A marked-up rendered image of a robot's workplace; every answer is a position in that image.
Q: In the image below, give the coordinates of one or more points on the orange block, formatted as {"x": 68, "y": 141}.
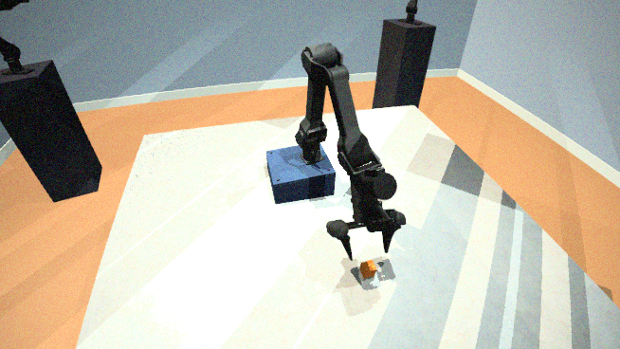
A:
{"x": 367, "y": 268}

